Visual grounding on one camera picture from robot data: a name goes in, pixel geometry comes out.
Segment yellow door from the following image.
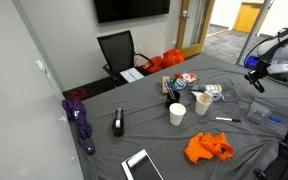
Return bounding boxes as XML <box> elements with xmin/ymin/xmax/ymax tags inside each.
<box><xmin>232</xmin><ymin>1</ymin><xmax>265</xmax><ymax>34</ymax></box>

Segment blue pen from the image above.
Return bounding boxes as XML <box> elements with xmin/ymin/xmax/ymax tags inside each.
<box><xmin>165</xmin><ymin>81</ymin><xmax>177</xmax><ymax>100</ymax></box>

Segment slanted metal pole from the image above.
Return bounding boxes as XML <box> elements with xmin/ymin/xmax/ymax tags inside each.
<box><xmin>235</xmin><ymin>0</ymin><xmax>274</xmax><ymax>66</ymax></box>

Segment black office chair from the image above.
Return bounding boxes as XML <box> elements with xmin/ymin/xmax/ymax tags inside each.
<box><xmin>96</xmin><ymin>29</ymin><xmax>155</xmax><ymax>88</ymax></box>

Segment white framed tablet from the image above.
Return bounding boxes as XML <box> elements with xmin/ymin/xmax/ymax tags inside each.
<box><xmin>120</xmin><ymin>148</ymin><xmax>164</xmax><ymax>180</ymax></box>

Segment white wall outlet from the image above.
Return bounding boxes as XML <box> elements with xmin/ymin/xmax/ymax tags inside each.
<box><xmin>35</xmin><ymin>59</ymin><xmax>50</xmax><ymax>78</ymax></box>

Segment red white tape roll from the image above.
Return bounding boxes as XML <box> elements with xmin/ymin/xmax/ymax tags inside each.
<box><xmin>182</xmin><ymin>72</ymin><xmax>198</xmax><ymax>85</ymax></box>

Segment wooden framed glass door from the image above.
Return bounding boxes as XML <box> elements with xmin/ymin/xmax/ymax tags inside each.
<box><xmin>176</xmin><ymin>0</ymin><xmax>216</xmax><ymax>58</ymax></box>

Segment clear tape roll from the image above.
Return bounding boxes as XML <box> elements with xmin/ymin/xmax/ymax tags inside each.
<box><xmin>211</xmin><ymin>90</ymin><xmax>226</xmax><ymax>102</ymax></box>

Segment green blue striped ball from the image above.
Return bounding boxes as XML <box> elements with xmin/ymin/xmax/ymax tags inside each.
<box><xmin>170</xmin><ymin>77</ymin><xmax>188</xmax><ymax>91</ymax></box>

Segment black pen cup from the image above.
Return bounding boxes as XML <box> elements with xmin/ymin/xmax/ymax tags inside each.
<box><xmin>164</xmin><ymin>89</ymin><xmax>181</xmax><ymax>109</ymax></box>

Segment large orange bag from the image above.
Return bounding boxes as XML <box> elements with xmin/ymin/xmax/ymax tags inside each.
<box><xmin>162</xmin><ymin>48</ymin><xmax>186</xmax><ymax>69</ymax></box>

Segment white paper sheet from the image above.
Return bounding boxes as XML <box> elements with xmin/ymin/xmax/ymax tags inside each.
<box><xmin>119</xmin><ymin>67</ymin><xmax>145</xmax><ymax>84</ymax></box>

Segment black tape dispenser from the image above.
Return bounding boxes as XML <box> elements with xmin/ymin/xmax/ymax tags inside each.
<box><xmin>111</xmin><ymin>107</ymin><xmax>125</xmax><ymax>137</ymax></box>

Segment blue bin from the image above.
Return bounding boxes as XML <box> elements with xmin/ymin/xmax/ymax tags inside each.
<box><xmin>243</xmin><ymin>55</ymin><xmax>261</xmax><ymax>71</ymax></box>

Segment red cable coil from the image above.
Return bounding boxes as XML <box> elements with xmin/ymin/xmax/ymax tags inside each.
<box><xmin>65</xmin><ymin>88</ymin><xmax>89</xmax><ymax>101</ymax></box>

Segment black and white marker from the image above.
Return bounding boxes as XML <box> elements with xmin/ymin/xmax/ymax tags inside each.
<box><xmin>215</xmin><ymin>116</ymin><xmax>242</xmax><ymax>123</ymax></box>

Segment grey tablecloth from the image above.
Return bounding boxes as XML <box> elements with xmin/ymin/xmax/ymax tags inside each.
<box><xmin>68</xmin><ymin>53</ymin><xmax>288</xmax><ymax>180</ymax></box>

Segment wall mounted black television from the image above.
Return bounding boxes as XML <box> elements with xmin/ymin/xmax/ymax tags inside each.
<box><xmin>93</xmin><ymin>0</ymin><xmax>172</xmax><ymax>24</ymax></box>

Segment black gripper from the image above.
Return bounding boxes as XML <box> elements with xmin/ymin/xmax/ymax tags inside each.
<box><xmin>248</xmin><ymin>59</ymin><xmax>272</xmax><ymax>94</ymax></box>

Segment empty white paper cup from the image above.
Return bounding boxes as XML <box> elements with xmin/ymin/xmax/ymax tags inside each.
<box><xmin>168</xmin><ymin>102</ymin><xmax>187</xmax><ymax>127</ymax></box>

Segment paper cup holding sticks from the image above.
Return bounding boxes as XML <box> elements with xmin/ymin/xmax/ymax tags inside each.
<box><xmin>194</xmin><ymin>92</ymin><xmax>214</xmax><ymax>116</ymax></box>

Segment orange cloth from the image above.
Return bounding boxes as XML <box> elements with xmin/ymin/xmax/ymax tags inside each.
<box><xmin>183</xmin><ymin>131</ymin><xmax>235</xmax><ymax>164</ymax></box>

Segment clear acrylic box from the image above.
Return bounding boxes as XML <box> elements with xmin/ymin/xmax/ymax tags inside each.
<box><xmin>243</xmin><ymin>97</ymin><xmax>276</xmax><ymax>126</ymax></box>

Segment purple folded umbrella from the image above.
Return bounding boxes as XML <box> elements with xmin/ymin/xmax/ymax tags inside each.
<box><xmin>61</xmin><ymin>98</ymin><xmax>97</xmax><ymax>156</ymax></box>

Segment wooden stir sticks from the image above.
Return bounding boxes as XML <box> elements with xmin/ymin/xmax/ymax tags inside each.
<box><xmin>199</xmin><ymin>91</ymin><xmax>214</xmax><ymax>103</ymax></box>

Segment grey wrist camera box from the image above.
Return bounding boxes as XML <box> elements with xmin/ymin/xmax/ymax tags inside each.
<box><xmin>267</xmin><ymin>62</ymin><xmax>288</xmax><ymax>76</ymax></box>

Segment wooden block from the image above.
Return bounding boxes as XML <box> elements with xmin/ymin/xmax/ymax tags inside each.
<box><xmin>161</xmin><ymin>75</ymin><xmax>171</xmax><ymax>94</ymax></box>

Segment blue marker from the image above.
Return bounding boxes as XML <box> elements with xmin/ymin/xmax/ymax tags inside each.
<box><xmin>268</xmin><ymin>114</ymin><xmax>283</xmax><ymax>124</ymax></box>

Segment small orange bag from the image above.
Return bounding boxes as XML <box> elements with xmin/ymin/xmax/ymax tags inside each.
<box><xmin>142</xmin><ymin>55</ymin><xmax>165</xmax><ymax>74</ymax></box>

